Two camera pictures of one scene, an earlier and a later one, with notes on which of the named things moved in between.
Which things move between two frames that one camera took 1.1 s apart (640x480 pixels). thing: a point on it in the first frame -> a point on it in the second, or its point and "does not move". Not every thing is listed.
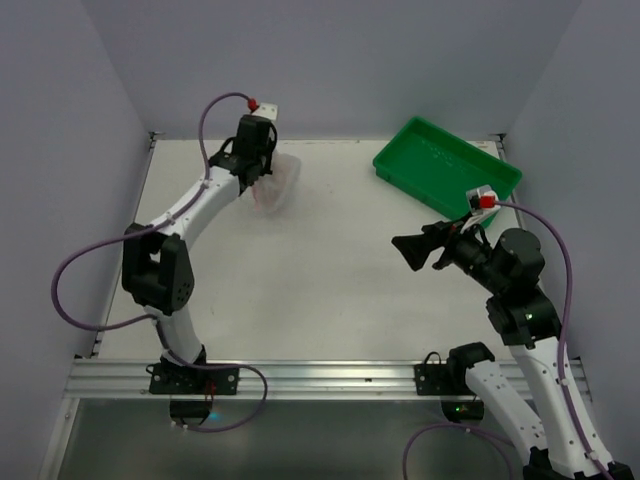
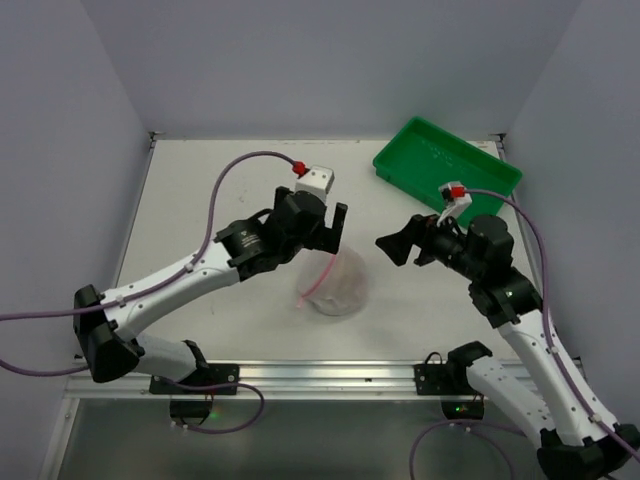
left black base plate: [182, 379] does not move
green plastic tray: [439, 166] does not move
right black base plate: [444, 379] does not move
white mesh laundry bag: [270, 193] -> [334, 284]
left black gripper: [255, 167] -> [322, 238]
